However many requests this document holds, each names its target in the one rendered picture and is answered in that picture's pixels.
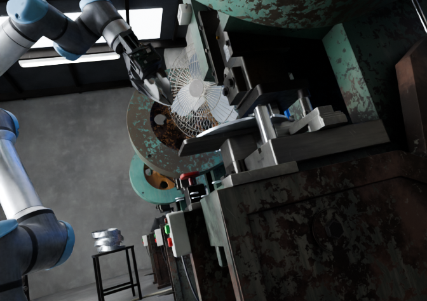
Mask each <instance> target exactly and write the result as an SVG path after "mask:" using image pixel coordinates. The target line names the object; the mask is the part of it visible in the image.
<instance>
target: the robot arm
mask: <svg viewBox="0 0 427 301"><path fill-rule="evenodd" d="M79 5H80V8H81V11H82V13H81V14H80V15H79V16H78V17H77V18H76V19H75V20H72V19H71V18H69V17H68V16H67V15H65V14H63V13H62V12H61V11H59V10H57V9H56V8H55V7H53V6H52V5H50V4H49V3H47V2H46V1H45V0H9V1H8V3H7V7H6V9H7V12H8V15H9V16H10V17H8V18H7V19H6V20H5V21H4V22H3V23H2V24H1V25H0V76H1V75H3V74H4V73H5V72H6V71H7V70H8V69H9V68H10V67H11V66H12V65H13V64H14V63H15V62H16V61H17V60H18V59H19V58H20V57H21V56H23V55H24V54H25V53H26V52H27V51H28V50H29V49H30V48H31V47H33V46H34V45H35V44H36V43H37V42H38V41H39V40H40V39H41V38H42V37H43V36H44V37H46V38H47V39H49V40H51V41H53V47H54V48H55V50H56V51H57V52H58V53H59V54H60V55H61V56H63V57H64V58H65V59H66V60H68V61H72V62H74V61H76V60H77V59H78V58H80V57H81V56H82V55H84V54H85V53H86V52H87V51H88V50H89V49H90V48H91V47H92V46H93V45H94V44H95V43H96V42H97V41H98V40H99V39H100V38H101V37H103V38H104V39H105V41H106V42H107V44H108V45H109V46H110V47H111V48H112V49H113V50H114V51H115V52H116V53H117V54H118V55H123V56H124V59H125V63H126V67H127V69H128V75H129V76H130V79H131V82H132V86H134V87H135V88H136V89H137V90H138V91H139V92H140V93H141V94H143V95H145V96H147V97H148V98H151V99H153V100H154V101H156V102H158V103H161V104H163V105H167V106H171V105H173V95H172V91H171V87H170V81H169V79H168V78H167V75H166V72H165V71H164V69H163V68H161V64H162V63H161V61H162V57H161V56H160V54H159V53H158V52H157V51H156V50H155V48H154V47H153V46H152V44H151V43H148V44H146V45H144V44H143V43H139V42H138V37H137V36H136V35H135V33H134V31H133V30H132V26H131V25H130V26H129V25H128V24H127V22H126V21H125V19H124V18H123V17H122V16H121V15H120V14H119V12H118V11H117V9H116V8H115V7H114V6H113V4H112V2H111V1H110V0H81V1H80V3H79ZM141 44H142V45H141ZM156 53H157V54H156ZM150 78H154V79H155V78H156V79H155V82H154V84H153V83H150V82H149V79H150ZM158 88H159V89H160V90H161V91H162V94H163V95H164V96H165V97H166V98H164V97H163V96H162V95H161V93H160V92H159V89H158ZM18 129H19V124H18V121H17V119H16V117H15V116H14V115H13V114H12V113H10V112H8V111H7V110H4V109H2V108H0V203H1V205H2V207H3V210H4V212H5V214H6V217H7V220H2V221H0V301H28V300H27V297H26V296H25V293H24V291H23V286H22V276H24V275H27V274H32V273H35V272H39V271H43V270H49V269H52V268H54V267H56V266H59V265H61V264H63V263H64V262H65V261H66V260H67V259H68V258H69V257H70V255H71V253H72V251H73V246H74V243H75V235H74V230H73V228H72V227H71V225H70V224H69V223H67V222H64V221H62V220H59V221H58V220H57V218H56V216H55V214H54V212H53V210H52V209H50V208H45V207H44V206H43V204H42V202H41V200H40V198H39V196H38V194H37V192H36V190H35V188H34V186H33V184H32V182H31V180H30V178H29V176H28V174H27V171H26V169H25V167H24V165H23V163H22V161H21V159H20V157H19V155H18V153H17V151H16V149H15V146H14V144H15V143H16V141H17V137H18V134H19V131H18Z"/></svg>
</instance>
